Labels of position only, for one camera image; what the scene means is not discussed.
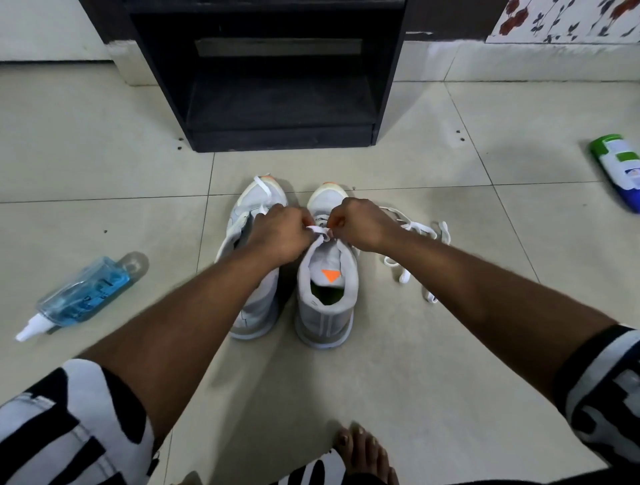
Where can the person's right hand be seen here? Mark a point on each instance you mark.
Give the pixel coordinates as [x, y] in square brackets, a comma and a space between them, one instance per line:
[362, 225]

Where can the person's left hand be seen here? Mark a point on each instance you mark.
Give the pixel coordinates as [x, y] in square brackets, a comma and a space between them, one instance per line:
[282, 235]

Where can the grey sneaker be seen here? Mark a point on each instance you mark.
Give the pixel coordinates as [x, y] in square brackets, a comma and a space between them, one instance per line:
[250, 200]
[325, 320]

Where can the white shoelace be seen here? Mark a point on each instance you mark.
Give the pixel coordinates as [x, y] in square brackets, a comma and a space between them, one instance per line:
[264, 187]
[422, 229]

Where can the person's right forearm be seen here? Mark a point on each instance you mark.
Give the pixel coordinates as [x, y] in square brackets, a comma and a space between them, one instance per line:
[500, 310]

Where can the person's left forearm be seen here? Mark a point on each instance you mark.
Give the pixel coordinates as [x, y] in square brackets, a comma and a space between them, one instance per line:
[190, 325]

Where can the person's right foot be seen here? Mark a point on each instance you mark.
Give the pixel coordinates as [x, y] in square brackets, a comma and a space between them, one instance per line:
[362, 452]

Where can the black open shelf box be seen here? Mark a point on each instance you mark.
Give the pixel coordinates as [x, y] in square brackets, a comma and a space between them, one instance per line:
[280, 110]

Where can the blue transparent bottle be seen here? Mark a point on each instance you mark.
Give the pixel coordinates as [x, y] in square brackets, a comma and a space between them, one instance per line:
[85, 292]

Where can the dark brown wooden cabinet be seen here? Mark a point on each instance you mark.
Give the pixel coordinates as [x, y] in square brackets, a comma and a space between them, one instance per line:
[450, 17]

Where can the green blue white bottle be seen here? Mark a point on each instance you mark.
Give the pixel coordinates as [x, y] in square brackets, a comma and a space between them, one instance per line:
[622, 167]

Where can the zebra striped garment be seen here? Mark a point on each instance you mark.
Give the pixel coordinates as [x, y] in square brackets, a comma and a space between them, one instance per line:
[75, 414]

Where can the white floral patterned sheet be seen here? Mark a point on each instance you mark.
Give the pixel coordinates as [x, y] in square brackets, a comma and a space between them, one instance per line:
[565, 20]

